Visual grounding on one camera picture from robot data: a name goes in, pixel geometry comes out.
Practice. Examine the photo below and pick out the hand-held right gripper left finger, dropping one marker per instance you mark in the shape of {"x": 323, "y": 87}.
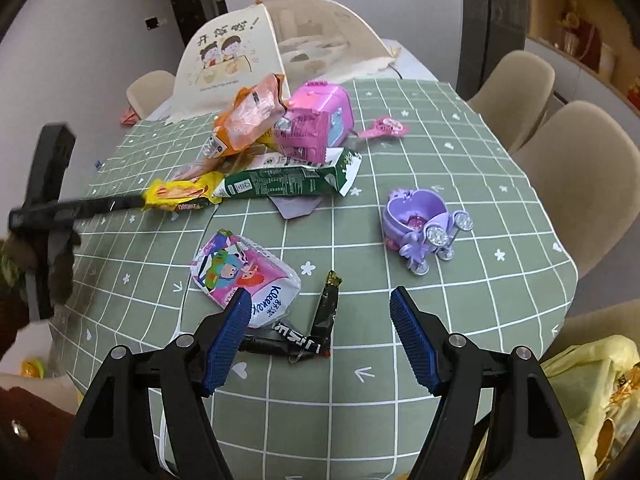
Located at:
{"x": 232, "y": 330}

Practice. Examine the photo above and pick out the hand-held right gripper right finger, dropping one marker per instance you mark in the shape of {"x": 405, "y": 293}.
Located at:
{"x": 412, "y": 332}

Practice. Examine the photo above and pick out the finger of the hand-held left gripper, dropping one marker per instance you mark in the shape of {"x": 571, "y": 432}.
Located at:
{"x": 100, "y": 206}

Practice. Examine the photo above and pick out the black wrapper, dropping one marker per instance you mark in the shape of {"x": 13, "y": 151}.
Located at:
{"x": 280, "y": 340}

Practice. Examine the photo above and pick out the pink cartoon tissue pack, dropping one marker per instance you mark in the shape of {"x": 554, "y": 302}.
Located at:
{"x": 250, "y": 275}

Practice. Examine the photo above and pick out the yellow snack wrapper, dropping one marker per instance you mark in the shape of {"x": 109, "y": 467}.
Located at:
{"x": 180, "y": 192}

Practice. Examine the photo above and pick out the black stick sachet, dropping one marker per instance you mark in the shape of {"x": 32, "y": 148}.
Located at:
{"x": 325, "y": 310}

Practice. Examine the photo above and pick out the green and white milk carton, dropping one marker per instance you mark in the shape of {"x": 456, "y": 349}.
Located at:
{"x": 280, "y": 182}

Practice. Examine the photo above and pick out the orange snack bag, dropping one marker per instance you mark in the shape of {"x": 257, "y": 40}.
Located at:
{"x": 245, "y": 120}

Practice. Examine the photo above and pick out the yellow trash bag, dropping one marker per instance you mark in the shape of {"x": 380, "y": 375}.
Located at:
{"x": 585, "y": 395}

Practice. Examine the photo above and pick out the red paper packet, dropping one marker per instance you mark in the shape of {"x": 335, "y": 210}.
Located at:
{"x": 127, "y": 115}

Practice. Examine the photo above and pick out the purple toy carriage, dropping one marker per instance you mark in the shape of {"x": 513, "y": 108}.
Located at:
{"x": 415, "y": 215}

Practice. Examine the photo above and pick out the beige chair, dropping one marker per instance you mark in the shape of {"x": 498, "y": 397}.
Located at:
{"x": 520, "y": 90}
{"x": 610, "y": 322}
{"x": 585, "y": 180}
{"x": 150, "y": 90}

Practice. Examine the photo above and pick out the purple paper card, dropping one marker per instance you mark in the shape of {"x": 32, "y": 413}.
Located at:
{"x": 295, "y": 207}

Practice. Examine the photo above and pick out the yellow toy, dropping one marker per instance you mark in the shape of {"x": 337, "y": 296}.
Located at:
{"x": 32, "y": 367}

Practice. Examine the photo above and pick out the green checkered tablecloth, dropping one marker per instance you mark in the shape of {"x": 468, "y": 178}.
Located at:
{"x": 450, "y": 160}

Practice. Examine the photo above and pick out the small pink toy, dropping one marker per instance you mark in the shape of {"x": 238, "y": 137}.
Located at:
{"x": 385, "y": 127}

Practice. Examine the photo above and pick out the pink toy box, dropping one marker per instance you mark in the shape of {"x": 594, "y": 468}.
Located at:
{"x": 315, "y": 120}

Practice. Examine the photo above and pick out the white curved cabinet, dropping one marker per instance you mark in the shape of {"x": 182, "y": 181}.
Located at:
{"x": 570, "y": 80}

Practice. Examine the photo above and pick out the white cup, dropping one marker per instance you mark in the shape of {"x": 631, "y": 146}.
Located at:
{"x": 606, "y": 57}

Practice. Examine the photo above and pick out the red box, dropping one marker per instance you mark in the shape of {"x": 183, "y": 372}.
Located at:
{"x": 590, "y": 42}

